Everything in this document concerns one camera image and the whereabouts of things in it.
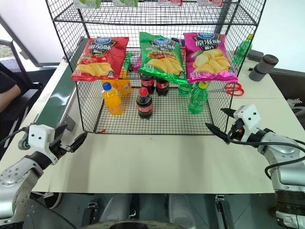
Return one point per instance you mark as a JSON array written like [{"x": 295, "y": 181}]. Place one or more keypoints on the grey machine housing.
[{"x": 256, "y": 54}]

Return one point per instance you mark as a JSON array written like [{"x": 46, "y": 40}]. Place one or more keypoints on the cola bottle red cap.
[{"x": 144, "y": 105}]

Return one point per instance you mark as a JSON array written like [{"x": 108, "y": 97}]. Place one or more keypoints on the green conveyor belt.
[{"x": 54, "y": 95}]

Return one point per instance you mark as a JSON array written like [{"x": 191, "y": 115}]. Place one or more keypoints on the pink drink carton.
[
  {"x": 210, "y": 2},
  {"x": 170, "y": 2}
]

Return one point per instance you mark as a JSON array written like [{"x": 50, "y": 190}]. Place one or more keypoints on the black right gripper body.
[{"x": 238, "y": 133}]

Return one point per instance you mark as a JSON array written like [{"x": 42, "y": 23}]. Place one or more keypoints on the black office chair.
[{"x": 26, "y": 71}]

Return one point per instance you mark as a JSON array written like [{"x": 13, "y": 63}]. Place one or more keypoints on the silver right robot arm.
[{"x": 286, "y": 155}]

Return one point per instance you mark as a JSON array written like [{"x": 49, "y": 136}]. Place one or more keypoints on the bare person forearm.
[{"x": 10, "y": 91}]

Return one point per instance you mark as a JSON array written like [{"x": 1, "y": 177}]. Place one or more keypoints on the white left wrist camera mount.
[{"x": 39, "y": 137}]

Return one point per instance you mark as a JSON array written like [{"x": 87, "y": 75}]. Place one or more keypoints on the magenta potato chips bag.
[{"x": 209, "y": 59}]

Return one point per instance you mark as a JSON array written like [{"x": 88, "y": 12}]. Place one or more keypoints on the red potato chips bag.
[{"x": 100, "y": 57}]

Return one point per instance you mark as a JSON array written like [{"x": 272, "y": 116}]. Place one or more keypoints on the purple snack packet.
[{"x": 177, "y": 42}]

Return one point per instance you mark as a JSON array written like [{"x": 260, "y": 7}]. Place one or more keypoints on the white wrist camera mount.
[
  {"x": 39, "y": 137},
  {"x": 247, "y": 115}
]

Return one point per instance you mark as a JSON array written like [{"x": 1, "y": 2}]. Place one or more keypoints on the green potato chips bag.
[{"x": 162, "y": 59}]

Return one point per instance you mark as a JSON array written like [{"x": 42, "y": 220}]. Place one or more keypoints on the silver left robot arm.
[{"x": 14, "y": 176}]

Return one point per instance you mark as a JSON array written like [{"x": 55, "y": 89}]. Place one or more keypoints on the magenta snack packet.
[{"x": 137, "y": 63}]

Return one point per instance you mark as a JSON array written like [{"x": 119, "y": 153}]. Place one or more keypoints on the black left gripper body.
[{"x": 59, "y": 149}]

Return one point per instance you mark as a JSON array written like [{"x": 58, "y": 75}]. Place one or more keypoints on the green soda bottle yellow cap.
[
  {"x": 197, "y": 100},
  {"x": 241, "y": 50}
]

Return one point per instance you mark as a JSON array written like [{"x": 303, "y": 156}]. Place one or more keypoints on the grey cylinder roll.
[{"x": 262, "y": 68}]

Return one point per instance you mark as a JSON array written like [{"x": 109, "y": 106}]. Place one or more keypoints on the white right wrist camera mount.
[{"x": 247, "y": 115}]

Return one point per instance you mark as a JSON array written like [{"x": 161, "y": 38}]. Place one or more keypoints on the black mat with white print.
[{"x": 290, "y": 90}]

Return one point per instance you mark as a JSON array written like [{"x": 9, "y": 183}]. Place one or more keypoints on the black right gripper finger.
[
  {"x": 228, "y": 112},
  {"x": 218, "y": 132}
]

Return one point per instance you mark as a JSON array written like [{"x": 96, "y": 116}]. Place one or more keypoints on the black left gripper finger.
[
  {"x": 60, "y": 132},
  {"x": 77, "y": 144}
]

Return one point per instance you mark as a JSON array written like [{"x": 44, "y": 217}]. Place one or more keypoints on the orange soda bottle blue cap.
[{"x": 113, "y": 101}]

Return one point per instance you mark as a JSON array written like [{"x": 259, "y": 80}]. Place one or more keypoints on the green drink carton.
[
  {"x": 84, "y": 3},
  {"x": 125, "y": 2}
]

